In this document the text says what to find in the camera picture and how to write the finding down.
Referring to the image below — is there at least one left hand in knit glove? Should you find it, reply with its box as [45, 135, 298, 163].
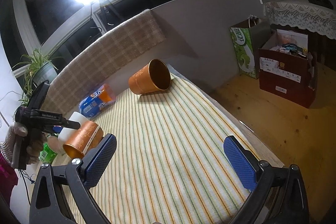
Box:
[1, 122, 47, 169]

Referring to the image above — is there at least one blue orange snack can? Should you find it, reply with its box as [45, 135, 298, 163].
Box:
[79, 84, 116, 118]

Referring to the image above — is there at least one white plastic cup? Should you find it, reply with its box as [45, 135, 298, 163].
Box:
[57, 111, 87, 147]

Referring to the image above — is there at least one orange cup far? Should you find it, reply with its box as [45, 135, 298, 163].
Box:
[128, 59, 171, 95]

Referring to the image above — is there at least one beige plaid blanket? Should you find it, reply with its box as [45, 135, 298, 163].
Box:
[42, 9, 165, 114]

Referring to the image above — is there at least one potted spider plant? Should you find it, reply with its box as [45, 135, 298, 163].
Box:
[12, 48, 58, 106]

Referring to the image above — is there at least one dark red cardboard box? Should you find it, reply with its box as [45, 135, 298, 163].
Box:
[259, 29, 317, 108]

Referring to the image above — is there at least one green soda can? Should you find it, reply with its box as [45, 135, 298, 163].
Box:
[39, 143, 58, 164]

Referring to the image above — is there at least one green white paper bag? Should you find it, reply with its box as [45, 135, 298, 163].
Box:
[229, 15, 271, 79]

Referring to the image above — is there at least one white lace cloth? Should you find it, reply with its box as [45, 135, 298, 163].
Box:
[264, 0, 335, 39]

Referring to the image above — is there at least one pink jacket sleeve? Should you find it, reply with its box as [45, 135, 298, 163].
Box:
[0, 155, 18, 205]

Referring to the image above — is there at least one orange cup near gripper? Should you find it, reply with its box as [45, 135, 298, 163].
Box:
[63, 121, 104, 159]

